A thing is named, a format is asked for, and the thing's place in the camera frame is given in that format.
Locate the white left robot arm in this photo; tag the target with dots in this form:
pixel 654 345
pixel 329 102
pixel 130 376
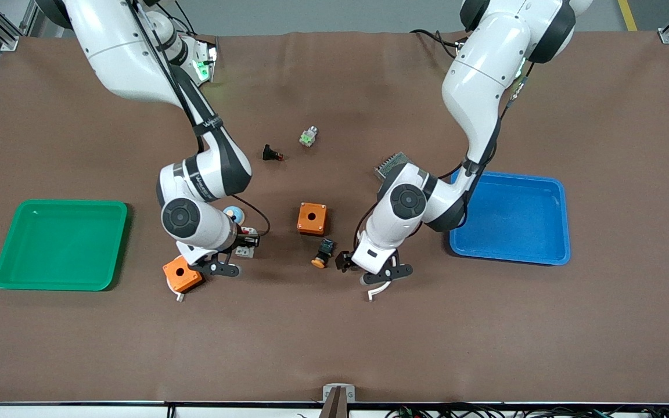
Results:
pixel 485 75

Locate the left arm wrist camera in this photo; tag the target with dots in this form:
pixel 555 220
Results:
pixel 387 274

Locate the brown table mat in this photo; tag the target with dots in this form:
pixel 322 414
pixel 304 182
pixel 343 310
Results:
pixel 334 348

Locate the metal mesh power supply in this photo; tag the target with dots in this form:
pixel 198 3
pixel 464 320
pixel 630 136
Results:
pixel 389 164

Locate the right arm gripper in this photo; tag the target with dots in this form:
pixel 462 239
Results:
pixel 248 238

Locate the orange black push button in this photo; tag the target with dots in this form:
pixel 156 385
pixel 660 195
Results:
pixel 323 252

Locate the green plastic tray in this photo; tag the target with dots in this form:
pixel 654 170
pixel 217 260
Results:
pixel 38 261

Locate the white circuit breaker red switch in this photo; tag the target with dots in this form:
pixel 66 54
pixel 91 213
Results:
pixel 245 252

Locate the blue round buzzer button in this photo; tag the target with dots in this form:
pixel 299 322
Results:
pixel 237 215

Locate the black red push button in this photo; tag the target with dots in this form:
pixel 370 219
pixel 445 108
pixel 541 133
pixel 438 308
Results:
pixel 270 153

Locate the white table edge rail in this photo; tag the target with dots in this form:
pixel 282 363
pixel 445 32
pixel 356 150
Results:
pixel 79 411

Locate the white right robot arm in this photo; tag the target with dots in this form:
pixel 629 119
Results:
pixel 131 58

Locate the white curved plastic bracket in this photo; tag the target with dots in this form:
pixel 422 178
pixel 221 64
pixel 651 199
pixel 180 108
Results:
pixel 380 290
pixel 180 297

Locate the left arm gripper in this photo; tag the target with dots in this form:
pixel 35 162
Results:
pixel 344 260

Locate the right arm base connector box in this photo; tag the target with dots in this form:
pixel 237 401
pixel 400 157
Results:
pixel 205 61

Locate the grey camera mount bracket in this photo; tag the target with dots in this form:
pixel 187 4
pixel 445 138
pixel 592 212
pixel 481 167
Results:
pixel 338 396

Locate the green white push button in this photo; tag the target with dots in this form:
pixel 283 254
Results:
pixel 308 137

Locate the blue plastic tray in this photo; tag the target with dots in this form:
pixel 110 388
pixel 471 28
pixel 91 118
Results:
pixel 520 197

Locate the orange button box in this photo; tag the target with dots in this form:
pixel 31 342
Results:
pixel 180 277
pixel 312 218

